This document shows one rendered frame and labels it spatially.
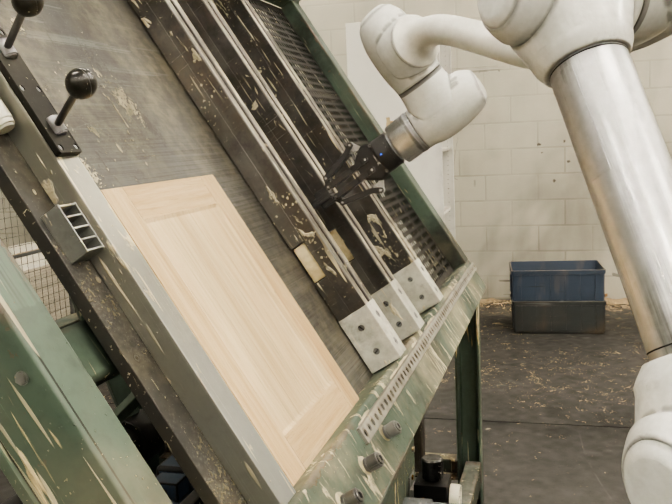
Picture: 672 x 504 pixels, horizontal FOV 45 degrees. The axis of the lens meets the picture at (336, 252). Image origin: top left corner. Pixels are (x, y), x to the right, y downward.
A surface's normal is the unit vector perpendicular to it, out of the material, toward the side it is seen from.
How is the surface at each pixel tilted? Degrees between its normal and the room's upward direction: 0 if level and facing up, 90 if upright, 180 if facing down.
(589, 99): 76
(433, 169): 90
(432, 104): 97
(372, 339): 90
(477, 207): 90
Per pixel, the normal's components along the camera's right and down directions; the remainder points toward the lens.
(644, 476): -0.87, 0.18
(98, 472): -0.27, 0.15
